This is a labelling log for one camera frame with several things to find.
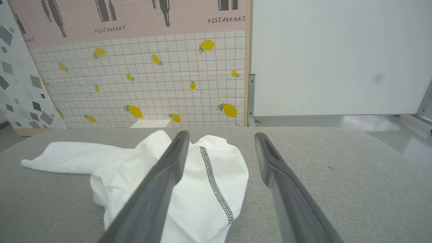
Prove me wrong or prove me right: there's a lemon print tile panel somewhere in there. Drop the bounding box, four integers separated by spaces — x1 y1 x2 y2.
7 0 252 129

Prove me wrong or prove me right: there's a grey terrazzo pattern panel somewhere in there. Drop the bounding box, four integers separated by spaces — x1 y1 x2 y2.
0 0 68 137

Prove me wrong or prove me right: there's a white garment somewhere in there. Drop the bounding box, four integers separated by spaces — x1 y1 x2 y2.
21 130 249 243

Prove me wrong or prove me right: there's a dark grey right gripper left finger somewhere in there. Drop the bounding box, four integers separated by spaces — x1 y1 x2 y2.
98 131 190 243

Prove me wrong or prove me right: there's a plain white partition board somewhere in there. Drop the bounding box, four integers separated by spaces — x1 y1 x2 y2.
251 0 432 117

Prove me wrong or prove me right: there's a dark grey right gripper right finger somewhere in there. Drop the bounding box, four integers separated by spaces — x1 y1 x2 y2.
254 132 344 243

